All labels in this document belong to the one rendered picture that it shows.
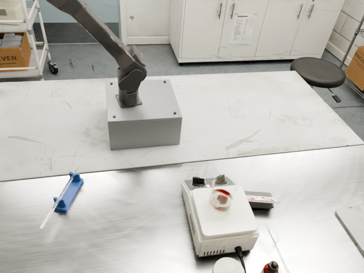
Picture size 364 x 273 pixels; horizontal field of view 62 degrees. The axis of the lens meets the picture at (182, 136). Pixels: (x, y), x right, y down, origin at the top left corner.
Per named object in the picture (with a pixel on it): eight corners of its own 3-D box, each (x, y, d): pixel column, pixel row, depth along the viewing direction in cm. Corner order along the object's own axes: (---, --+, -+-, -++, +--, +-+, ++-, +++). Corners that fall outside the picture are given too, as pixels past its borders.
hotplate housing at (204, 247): (179, 187, 80) (182, 166, 75) (227, 182, 82) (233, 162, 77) (198, 270, 64) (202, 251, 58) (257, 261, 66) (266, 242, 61)
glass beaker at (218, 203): (230, 219, 64) (238, 195, 58) (205, 214, 64) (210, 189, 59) (232, 197, 68) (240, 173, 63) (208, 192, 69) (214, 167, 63)
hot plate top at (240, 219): (190, 191, 69) (190, 188, 69) (240, 186, 71) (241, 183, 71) (202, 239, 60) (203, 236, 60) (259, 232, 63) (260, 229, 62)
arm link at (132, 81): (118, 91, 82) (117, 70, 78) (117, 74, 88) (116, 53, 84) (143, 90, 83) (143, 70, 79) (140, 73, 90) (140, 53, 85)
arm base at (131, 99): (115, 95, 90) (114, 77, 86) (136, 92, 92) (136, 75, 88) (121, 109, 85) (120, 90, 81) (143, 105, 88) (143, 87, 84)
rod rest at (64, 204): (71, 178, 79) (69, 168, 77) (84, 180, 79) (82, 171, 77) (52, 209, 72) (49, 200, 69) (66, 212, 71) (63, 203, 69)
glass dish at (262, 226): (282, 240, 70) (285, 235, 69) (267, 254, 68) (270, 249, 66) (263, 223, 73) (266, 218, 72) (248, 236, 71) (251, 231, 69)
